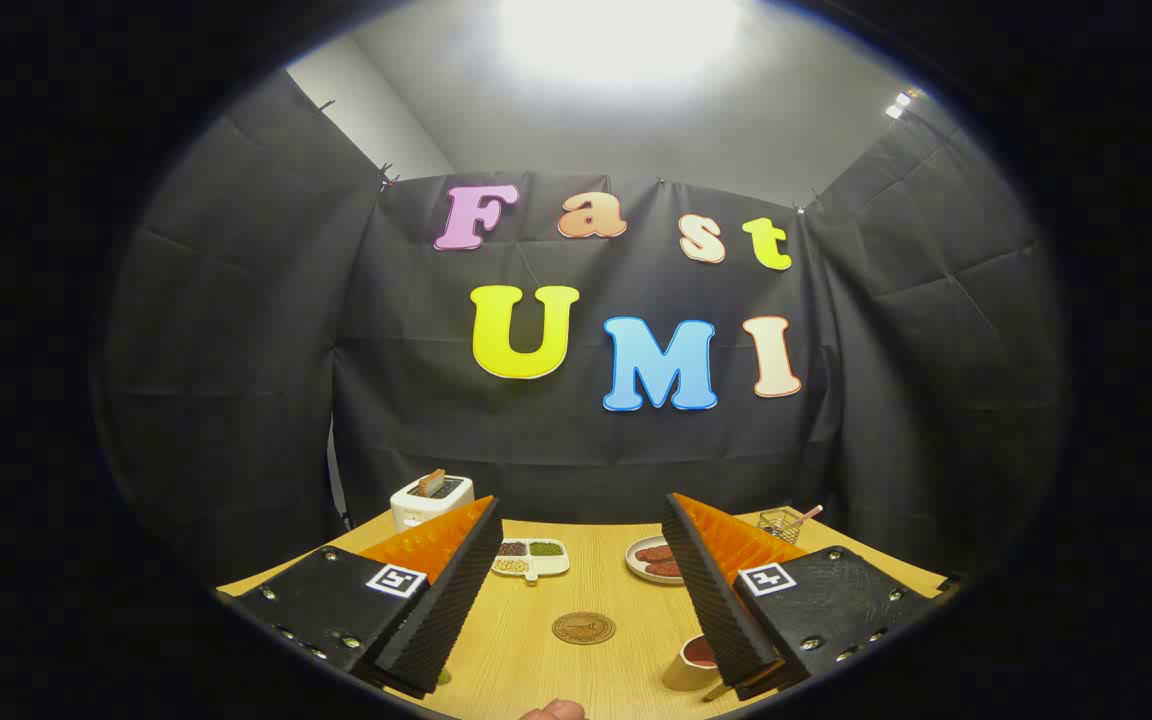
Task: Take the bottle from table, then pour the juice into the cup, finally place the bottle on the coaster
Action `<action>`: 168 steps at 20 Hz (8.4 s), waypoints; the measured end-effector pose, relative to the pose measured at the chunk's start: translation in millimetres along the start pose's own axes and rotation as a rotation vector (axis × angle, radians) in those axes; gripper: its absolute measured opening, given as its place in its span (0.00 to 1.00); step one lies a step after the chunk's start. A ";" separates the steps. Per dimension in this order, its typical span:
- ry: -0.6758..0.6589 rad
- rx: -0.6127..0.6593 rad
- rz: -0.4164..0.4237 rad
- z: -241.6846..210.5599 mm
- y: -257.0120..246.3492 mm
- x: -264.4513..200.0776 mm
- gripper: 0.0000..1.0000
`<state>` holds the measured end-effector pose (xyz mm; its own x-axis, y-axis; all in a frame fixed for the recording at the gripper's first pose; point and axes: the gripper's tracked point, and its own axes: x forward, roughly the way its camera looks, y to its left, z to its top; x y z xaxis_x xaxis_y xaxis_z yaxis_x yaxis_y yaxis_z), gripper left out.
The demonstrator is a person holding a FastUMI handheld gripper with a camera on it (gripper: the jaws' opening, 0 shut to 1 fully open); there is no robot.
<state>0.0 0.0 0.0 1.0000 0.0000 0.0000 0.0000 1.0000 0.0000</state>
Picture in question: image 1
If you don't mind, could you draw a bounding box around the beige cup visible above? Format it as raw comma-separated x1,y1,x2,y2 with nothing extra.
662,633,723,693

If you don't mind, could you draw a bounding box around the white divided bean tray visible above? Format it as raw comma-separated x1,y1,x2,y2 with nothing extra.
491,538,571,584

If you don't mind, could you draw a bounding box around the wire mesh holder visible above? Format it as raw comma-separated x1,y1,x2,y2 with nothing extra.
758,507,805,546

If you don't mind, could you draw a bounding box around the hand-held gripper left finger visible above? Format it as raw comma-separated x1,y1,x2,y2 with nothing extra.
236,495,504,699

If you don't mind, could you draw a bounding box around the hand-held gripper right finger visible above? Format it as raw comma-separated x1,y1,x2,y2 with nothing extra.
663,492,942,701

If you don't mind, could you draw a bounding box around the white oval plate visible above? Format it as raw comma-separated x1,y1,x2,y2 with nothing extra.
625,535,687,585

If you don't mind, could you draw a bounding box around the round wooden coaster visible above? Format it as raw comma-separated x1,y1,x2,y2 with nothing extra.
551,612,617,646

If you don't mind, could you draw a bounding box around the wooden table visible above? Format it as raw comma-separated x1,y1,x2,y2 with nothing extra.
219,510,947,720

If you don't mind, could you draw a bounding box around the white toaster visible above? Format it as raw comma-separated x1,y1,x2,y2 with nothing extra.
390,476,475,532

